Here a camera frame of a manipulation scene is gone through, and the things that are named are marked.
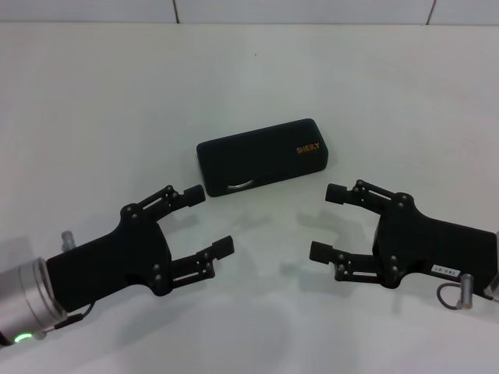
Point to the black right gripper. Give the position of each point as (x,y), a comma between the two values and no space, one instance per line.
(425,245)

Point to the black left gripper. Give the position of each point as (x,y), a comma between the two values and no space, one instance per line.
(117,257)

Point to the silver stud of left gripper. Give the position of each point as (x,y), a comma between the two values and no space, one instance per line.
(68,240)

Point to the black glasses case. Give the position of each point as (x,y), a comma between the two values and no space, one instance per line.
(261,156)

